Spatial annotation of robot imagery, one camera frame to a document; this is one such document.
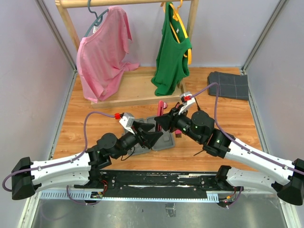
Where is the grey plastic tool case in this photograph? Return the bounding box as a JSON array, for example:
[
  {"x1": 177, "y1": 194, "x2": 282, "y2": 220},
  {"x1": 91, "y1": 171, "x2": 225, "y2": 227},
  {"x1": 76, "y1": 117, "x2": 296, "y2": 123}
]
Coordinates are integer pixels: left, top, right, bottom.
[{"x1": 128, "y1": 116, "x2": 175, "y2": 155}]

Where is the pink t-shirt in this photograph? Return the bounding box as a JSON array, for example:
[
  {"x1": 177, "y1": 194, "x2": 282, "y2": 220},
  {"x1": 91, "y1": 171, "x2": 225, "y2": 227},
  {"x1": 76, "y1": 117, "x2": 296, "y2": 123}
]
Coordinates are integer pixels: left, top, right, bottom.
[{"x1": 76, "y1": 6, "x2": 139, "y2": 103}]

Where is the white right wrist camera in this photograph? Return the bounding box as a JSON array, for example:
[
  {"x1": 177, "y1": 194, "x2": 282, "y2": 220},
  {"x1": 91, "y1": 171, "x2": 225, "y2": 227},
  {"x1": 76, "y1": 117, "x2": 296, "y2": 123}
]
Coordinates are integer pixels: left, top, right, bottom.
[{"x1": 178, "y1": 91, "x2": 196, "y2": 115}]

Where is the teal clothes hanger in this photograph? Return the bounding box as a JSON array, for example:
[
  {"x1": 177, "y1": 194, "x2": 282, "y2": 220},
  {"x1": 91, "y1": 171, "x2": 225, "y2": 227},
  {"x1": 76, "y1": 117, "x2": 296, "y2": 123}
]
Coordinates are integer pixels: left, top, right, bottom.
[{"x1": 84, "y1": 0, "x2": 109, "y2": 37}]

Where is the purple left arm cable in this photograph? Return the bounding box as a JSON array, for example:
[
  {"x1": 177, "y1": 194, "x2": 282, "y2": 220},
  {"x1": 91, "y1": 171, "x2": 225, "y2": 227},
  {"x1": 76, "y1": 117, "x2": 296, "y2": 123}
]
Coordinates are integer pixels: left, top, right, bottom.
[{"x1": 2, "y1": 112, "x2": 119, "y2": 206}]

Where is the folded grey checked cloth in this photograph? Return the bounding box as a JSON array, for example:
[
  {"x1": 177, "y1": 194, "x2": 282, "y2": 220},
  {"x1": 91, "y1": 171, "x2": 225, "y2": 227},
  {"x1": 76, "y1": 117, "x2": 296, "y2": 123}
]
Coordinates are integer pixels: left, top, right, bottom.
[{"x1": 207, "y1": 71, "x2": 249, "y2": 101}]

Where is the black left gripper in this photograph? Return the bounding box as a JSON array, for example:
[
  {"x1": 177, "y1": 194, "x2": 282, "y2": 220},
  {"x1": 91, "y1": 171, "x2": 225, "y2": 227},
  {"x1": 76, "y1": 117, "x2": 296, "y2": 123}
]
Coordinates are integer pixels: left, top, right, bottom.
[{"x1": 113, "y1": 121, "x2": 163, "y2": 160}]

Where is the pink black utility knife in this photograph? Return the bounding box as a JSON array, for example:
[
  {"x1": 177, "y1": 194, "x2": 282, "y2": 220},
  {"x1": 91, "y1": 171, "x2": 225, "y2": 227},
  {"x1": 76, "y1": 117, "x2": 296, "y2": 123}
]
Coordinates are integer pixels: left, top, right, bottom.
[{"x1": 155, "y1": 100, "x2": 167, "y2": 132}]

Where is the yellow clothes hanger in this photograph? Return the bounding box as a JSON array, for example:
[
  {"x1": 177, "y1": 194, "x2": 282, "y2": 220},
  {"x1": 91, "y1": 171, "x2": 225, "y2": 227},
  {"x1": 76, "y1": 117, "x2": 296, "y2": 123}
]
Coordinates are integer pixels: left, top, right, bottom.
[{"x1": 169, "y1": 1, "x2": 192, "y2": 65}]

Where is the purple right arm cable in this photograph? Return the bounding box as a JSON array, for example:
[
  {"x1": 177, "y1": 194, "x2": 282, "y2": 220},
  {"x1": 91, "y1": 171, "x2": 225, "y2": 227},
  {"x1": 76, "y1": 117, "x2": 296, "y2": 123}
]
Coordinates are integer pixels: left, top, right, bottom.
[{"x1": 190, "y1": 82, "x2": 304, "y2": 171}]

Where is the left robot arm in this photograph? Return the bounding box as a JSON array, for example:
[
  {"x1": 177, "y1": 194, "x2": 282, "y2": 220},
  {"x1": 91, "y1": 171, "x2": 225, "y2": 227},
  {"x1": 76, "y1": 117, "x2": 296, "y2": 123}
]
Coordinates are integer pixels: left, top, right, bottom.
[{"x1": 11, "y1": 121, "x2": 163, "y2": 200}]

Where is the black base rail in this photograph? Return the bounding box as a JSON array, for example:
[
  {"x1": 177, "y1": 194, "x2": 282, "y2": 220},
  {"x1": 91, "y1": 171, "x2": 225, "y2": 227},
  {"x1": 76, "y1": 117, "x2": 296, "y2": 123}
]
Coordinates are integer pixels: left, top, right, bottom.
[{"x1": 74, "y1": 170, "x2": 234, "y2": 199}]

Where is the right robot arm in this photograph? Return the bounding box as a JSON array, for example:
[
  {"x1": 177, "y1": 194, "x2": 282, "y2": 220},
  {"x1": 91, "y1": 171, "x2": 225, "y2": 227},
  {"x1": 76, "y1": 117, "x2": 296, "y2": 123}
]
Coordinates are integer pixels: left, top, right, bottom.
[{"x1": 155, "y1": 108, "x2": 304, "y2": 206}]

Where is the green tank top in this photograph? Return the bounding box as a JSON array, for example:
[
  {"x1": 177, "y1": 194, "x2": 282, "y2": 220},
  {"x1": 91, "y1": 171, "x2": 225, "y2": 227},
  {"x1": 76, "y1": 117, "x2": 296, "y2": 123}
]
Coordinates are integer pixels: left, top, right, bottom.
[{"x1": 151, "y1": 2, "x2": 192, "y2": 96}]

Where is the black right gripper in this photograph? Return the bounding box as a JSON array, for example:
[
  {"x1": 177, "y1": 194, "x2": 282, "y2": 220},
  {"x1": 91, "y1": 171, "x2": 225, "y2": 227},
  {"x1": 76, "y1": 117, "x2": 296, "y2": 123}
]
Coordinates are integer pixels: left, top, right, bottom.
[{"x1": 155, "y1": 104, "x2": 203, "y2": 144}]

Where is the pink hex key set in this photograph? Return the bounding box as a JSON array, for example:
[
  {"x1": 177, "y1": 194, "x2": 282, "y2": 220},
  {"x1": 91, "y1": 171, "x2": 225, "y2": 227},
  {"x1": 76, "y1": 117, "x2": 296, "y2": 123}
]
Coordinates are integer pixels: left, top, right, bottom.
[{"x1": 175, "y1": 130, "x2": 182, "y2": 138}]

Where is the wooden clothes rack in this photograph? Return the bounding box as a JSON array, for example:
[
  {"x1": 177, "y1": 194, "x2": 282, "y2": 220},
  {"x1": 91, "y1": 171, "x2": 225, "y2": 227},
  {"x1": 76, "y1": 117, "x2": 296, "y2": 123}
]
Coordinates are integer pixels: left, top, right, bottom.
[{"x1": 55, "y1": 0, "x2": 199, "y2": 108}]

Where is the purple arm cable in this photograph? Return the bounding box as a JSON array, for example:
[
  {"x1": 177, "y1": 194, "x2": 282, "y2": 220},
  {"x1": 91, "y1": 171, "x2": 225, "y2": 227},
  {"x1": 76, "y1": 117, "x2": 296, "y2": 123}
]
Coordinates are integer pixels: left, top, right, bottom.
[
  {"x1": 2, "y1": 112, "x2": 119, "y2": 206},
  {"x1": 190, "y1": 82, "x2": 304, "y2": 171}
]

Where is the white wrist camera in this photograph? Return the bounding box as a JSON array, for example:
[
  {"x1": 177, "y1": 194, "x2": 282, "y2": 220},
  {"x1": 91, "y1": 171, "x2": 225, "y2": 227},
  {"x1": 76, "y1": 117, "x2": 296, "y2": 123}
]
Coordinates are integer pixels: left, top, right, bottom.
[
  {"x1": 114, "y1": 113, "x2": 135, "y2": 134},
  {"x1": 178, "y1": 91, "x2": 196, "y2": 115}
]

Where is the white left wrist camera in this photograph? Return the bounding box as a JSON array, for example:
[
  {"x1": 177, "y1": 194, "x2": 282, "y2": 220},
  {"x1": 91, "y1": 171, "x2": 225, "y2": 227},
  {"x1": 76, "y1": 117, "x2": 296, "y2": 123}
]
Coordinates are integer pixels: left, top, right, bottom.
[{"x1": 114, "y1": 113, "x2": 135, "y2": 134}]

